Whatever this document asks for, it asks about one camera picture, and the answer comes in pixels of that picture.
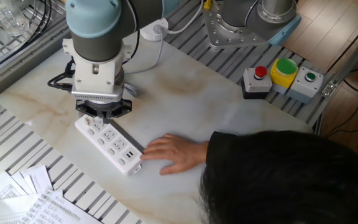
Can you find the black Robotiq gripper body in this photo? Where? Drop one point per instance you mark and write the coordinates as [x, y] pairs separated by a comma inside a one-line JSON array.
[[104, 109]]

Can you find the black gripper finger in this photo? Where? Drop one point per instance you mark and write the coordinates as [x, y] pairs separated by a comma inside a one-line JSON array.
[[82, 109], [126, 109]]

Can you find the white four-button power strip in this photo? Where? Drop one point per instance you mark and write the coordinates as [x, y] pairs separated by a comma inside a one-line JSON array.
[[110, 146]]

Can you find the person's right hand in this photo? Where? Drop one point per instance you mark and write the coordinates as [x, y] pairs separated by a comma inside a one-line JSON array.
[[182, 152]]

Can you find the round white socket hub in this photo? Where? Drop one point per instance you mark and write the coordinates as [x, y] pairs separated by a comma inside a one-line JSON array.
[[149, 32]]

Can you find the printed text paper sheet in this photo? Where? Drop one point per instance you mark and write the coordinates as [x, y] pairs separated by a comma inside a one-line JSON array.
[[57, 210]]

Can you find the clear plastic container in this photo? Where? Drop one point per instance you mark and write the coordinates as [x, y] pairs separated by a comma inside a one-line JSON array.
[[8, 15]]

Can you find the red button control box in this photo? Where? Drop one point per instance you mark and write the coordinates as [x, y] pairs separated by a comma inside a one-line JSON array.
[[256, 84]]

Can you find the yellow box green mushroom button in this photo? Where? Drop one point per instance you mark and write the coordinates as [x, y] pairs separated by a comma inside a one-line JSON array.
[[283, 77]]

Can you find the black-haired person's head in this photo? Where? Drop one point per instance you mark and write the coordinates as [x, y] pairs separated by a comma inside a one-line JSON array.
[[291, 180]]

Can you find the grey box small green button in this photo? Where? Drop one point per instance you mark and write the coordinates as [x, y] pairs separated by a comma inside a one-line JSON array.
[[304, 88]]

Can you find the white wrist mounting bracket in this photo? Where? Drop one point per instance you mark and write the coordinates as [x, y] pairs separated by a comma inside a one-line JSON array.
[[98, 81]]

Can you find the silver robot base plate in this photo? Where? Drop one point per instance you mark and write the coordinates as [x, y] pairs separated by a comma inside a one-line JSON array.
[[228, 39]]

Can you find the aluminium frame post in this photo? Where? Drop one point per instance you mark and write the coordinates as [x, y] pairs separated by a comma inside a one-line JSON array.
[[350, 59]]

